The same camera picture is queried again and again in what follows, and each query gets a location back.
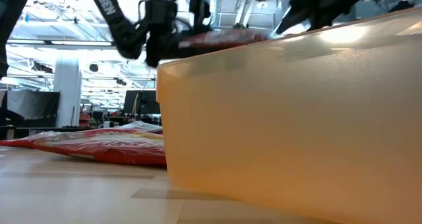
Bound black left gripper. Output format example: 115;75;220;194
140;0;215;69

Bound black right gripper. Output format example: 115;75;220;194
275;0;350;36

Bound black computer monitor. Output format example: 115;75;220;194
123;90;162;115

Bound orange translucent plastic basket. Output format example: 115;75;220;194
156;7;422;224

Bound dark ceiling object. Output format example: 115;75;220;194
390;0;415;13

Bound long ceiling light bar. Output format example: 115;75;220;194
6;38;116;50

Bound red background items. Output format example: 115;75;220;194
78;111;92;128

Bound white building pillar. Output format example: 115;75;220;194
53;54;82;128

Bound black curtain panel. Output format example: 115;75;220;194
6;90;61;128

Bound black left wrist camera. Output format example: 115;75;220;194
189;0;212;24

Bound black table rail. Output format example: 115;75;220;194
0;125;96;141

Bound black curved cable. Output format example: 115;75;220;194
0;108;26;121

